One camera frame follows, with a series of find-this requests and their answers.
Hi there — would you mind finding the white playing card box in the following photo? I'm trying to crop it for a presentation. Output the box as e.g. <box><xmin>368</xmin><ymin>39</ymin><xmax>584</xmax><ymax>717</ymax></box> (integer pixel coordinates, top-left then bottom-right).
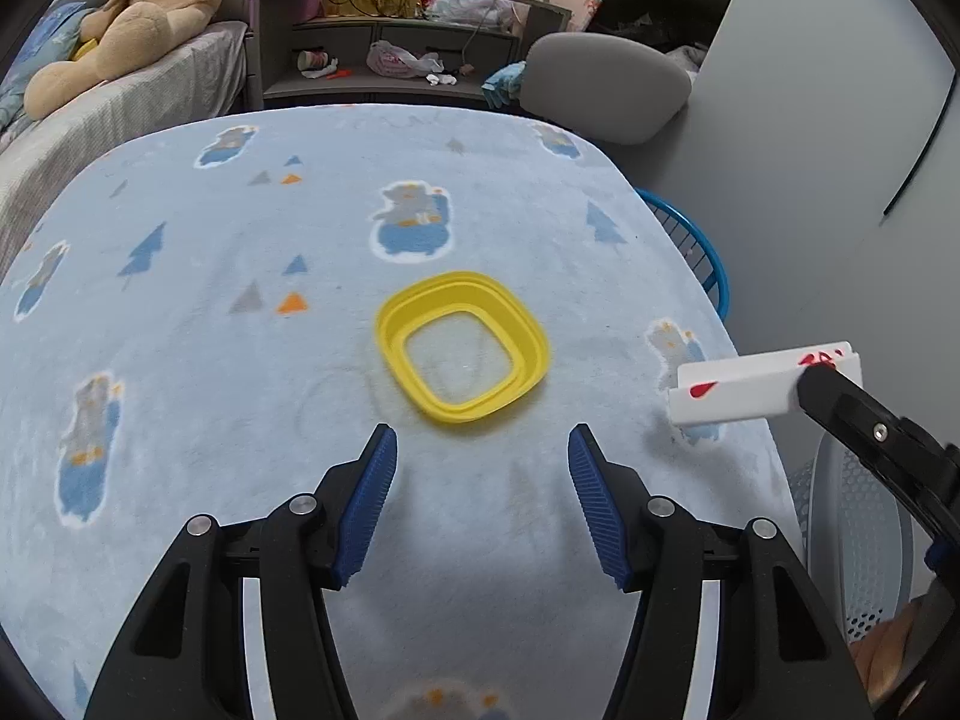
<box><xmin>667</xmin><ymin>341</ymin><xmax>862</xmax><ymax>427</ymax></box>

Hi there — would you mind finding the yellow plastic ring lid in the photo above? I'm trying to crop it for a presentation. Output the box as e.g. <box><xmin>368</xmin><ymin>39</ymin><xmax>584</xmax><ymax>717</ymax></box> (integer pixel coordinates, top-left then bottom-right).
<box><xmin>374</xmin><ymin>271</ymin><xmax>550</xmax><ymax>424</ymax></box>

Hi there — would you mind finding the grey perforated trash bin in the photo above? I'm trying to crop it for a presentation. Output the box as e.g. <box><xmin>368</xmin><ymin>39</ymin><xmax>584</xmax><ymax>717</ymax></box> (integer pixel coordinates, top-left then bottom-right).
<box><xmin>789</xmin><ymin>434</ymin><xmax>913</xmax><ymax>642</ymax></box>

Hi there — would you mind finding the person's right hand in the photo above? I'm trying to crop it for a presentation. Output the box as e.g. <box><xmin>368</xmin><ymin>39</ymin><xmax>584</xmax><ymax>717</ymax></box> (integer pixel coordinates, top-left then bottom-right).
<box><xmin>850</xmin><ymin>595</ymin><xmax>939</xmax><ymax>709</ymax></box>

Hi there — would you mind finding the blue metal kids chair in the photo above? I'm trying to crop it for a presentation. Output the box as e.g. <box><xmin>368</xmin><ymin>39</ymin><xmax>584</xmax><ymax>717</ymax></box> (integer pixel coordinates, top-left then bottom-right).
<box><xmin>635</xmin><ymin>187</ymin><xmax>731</xmax><ymax>320</ymax></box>

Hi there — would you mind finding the blue patterned fleece blanket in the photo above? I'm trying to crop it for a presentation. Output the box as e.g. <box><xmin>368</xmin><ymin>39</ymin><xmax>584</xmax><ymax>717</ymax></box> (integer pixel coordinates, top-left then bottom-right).
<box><xmin>2</xmin><ymin>106</ymin><xmax>799</xmax><ymax>718</ymax></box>

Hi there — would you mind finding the grey office chair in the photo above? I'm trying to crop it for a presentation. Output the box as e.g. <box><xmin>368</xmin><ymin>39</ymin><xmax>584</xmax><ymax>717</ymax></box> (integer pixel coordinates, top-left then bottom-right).
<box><xmin>519</xmin><ymin>32</ymin><xmax>693</xmax><ymax>146</ymax></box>

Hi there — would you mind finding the pink striped bed mattress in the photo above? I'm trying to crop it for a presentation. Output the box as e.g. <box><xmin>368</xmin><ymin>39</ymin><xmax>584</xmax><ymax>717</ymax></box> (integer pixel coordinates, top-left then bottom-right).
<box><xmin>2</xmin><ymin>21</ymin><xmax>247</xmax><ymax>268</ymax></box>

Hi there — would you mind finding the blue quilt pillow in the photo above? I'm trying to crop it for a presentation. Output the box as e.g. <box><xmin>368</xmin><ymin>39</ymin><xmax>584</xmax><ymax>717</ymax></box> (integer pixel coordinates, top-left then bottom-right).
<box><xmin>2</xmin><ymin>2</ymin><xmax>93</xmax><ymax>130</ymax></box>

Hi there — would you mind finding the pink plastic bag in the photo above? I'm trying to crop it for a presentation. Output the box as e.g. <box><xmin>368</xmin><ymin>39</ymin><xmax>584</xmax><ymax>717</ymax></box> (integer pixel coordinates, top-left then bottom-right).
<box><xmin>366</xmin><ymin>41</ymin><xmax>444</xmax><ymax>80</ymax></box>

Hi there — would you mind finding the dark grey desk shelf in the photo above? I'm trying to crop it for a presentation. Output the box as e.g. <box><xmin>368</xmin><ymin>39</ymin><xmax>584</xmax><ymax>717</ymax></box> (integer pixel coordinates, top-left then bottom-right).
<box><xmin>247</xmin><ymin>0</ymin><xmax>571</xmax><ymax>109</ymax></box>

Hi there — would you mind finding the white plastic bag on desk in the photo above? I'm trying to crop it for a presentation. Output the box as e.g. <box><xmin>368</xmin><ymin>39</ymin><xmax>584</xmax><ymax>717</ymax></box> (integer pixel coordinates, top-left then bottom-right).
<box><xmin>425</xmin><ymin>0</ymin><xmax>514</xmax><ymax>31</ymax></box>

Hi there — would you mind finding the large beige teddy bear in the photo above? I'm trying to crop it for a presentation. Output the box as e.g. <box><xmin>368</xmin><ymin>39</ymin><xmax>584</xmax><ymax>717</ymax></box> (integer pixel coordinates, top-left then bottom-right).
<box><xmin>25</xmin><ymin>0</ymin><xmax>223</xmax><ymax>121</ymax></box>

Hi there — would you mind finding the yellow gold snack bag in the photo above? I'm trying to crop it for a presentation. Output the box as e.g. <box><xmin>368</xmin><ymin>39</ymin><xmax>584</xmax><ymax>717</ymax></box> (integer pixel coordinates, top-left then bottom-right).
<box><xmin>320</xmin><ymin>0</ymin><xmax>425</xmax><ymax>20</ymax></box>

